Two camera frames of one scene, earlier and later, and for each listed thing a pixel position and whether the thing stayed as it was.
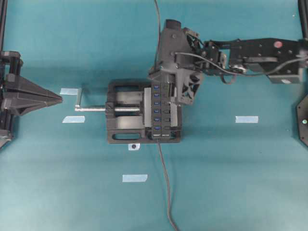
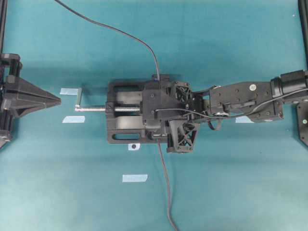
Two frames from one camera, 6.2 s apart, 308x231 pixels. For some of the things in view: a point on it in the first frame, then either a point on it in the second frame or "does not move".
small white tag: [134, 146] does not move
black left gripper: [25, 96] does not move
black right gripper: [184, 74] to [173, 107]
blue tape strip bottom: [134, 178] does not move
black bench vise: [129, 110] does not move
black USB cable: [159, 34] to [115, 30]
